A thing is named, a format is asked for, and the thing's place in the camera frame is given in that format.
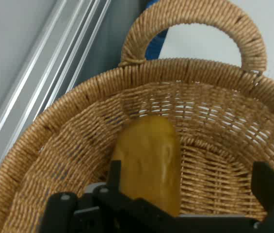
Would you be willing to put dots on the blue plastic object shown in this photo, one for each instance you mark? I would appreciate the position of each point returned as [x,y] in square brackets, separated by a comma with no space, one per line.
[155,46]

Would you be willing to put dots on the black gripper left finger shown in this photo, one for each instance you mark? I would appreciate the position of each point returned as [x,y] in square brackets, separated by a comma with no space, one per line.
[61,213]

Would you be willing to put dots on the brown potato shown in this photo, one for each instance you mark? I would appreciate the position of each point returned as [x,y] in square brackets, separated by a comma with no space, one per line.
[149,160]

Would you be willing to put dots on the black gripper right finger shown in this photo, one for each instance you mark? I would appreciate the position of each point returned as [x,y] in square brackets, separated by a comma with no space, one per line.
[272,191]

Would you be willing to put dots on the aluminium frame rail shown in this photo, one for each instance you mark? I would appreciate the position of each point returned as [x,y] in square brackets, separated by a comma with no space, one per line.
[54,55]

